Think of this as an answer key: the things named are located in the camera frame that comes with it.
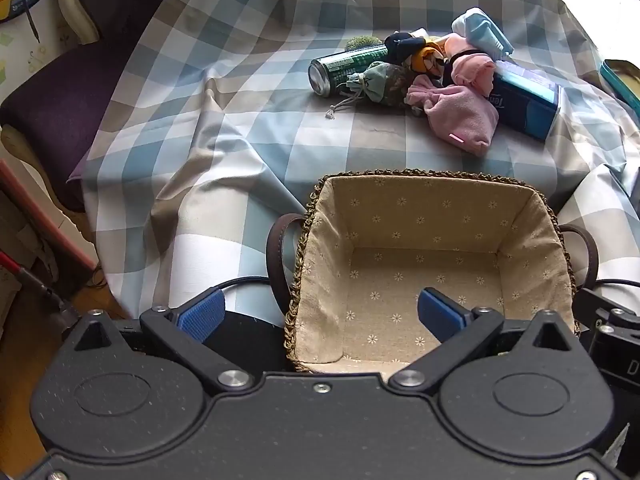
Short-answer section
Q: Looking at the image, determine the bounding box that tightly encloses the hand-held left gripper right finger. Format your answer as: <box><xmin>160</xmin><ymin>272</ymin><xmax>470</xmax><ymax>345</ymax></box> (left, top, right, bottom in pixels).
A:
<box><xmin>387</xmin><ymin>287</ymin><xmax>582</xmax><ymax>396</ymax></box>

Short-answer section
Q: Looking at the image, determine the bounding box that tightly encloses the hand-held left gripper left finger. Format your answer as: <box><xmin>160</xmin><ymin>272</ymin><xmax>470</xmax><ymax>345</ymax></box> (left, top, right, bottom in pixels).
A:
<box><xmin>64</xmin><ymin>287</ymin><xmax>252</xmax><ymax>396</ymax></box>

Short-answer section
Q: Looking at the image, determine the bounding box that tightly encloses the woven basket with beige lining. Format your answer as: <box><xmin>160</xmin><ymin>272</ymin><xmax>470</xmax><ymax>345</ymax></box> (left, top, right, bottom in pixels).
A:
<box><xmin>266</xmin><ymin>169</ymin><xmax>599</xmax><ymax>375</ymax></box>

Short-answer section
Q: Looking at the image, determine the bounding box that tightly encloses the green scrubber ball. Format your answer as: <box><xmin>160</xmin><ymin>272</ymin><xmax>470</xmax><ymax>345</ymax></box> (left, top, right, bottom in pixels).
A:
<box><xmin>345</xmin><ymin>35</ymin><xmax>382</xmax><ymax>52</ymax></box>

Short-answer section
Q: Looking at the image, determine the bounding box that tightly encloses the blue and brown checked cloth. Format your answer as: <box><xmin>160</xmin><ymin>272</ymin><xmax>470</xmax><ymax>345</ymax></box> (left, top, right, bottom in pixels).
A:
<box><xmin>67</xmin><ymin>0</ymin><xmax>640</xmax><ymax>331</ymax></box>

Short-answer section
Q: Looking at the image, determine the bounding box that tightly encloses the pink fabric pouch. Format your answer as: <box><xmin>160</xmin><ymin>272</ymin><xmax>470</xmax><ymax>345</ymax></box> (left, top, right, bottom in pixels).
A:
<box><xmin>406</xmin><ymin>75</ymin><xmax>501</xmax><ymax>157</ymax></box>

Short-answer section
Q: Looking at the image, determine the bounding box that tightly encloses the blue tissue pack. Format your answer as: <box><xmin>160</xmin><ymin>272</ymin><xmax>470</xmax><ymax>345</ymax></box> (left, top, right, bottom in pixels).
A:
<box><xmin>487</xmin><ymin>60</ymin><xmax>561</xmax><ymax>142</ymax></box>

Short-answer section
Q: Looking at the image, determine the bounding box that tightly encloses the pink cloth bundle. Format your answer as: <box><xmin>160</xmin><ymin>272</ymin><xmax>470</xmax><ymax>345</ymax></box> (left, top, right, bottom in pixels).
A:
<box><xmin>445</xmin><ymin>34</ymin><xmax>497</xmax><ymax>96</ymax></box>

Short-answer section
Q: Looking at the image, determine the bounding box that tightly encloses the purple upholstered chair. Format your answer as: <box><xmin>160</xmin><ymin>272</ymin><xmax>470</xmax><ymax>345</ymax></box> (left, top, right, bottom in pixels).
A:
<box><xmin>0</xmin><ymin>0</ymin><xmax>196</xmax><ymax>213</ymax></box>

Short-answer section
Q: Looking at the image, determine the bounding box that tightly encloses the green drink can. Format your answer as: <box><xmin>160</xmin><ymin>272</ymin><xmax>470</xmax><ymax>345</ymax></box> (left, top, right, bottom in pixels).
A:
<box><xmin>307</xmin><ymin>44</ymin><xmax>396</xmax><ymax>97</ymax></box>

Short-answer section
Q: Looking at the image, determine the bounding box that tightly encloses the dark blue and yellow doll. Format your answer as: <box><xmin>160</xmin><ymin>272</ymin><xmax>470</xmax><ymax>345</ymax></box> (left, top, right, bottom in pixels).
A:
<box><xmin>384</xmin><ymin>31</ymin><xmax>451</xmax><ymax>81</ymax></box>

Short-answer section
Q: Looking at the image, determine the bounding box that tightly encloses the teal tin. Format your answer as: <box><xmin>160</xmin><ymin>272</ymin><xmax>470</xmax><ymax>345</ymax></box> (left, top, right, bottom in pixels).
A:
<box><xmin>600</xmin><ymin>59</ymin><xmax>640</xmax><ymax>123</ymax></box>

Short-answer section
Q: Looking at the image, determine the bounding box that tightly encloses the white and blue packet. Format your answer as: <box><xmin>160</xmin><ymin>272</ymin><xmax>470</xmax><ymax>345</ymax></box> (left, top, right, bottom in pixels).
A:
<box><xmin>451</xmin><ymin>7</ymin><xmax>515</xmax><ymax>60</ymax></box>

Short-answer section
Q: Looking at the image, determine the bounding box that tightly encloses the black cable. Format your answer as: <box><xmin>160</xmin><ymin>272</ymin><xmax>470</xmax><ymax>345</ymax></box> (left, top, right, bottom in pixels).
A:
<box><xmin>219</xmin><ymin>275</ymin><xmax>274</xmax><ymax>292</ymax></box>

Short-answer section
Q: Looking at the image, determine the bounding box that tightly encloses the red handled tool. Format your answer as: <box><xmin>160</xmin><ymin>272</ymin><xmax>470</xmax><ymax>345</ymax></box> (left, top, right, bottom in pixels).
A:
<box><xmin>0</xmin><ymin>252</ymin><xmax>81</xmax><ymax>332</ymax></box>

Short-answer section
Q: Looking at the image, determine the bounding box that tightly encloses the floral drawstring pouch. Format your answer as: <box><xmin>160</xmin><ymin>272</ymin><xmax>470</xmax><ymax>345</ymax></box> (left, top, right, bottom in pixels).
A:
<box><xmin>325</xmin><ymin>61</ymin><xmax>418</xmax><ymax>120</ymax></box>

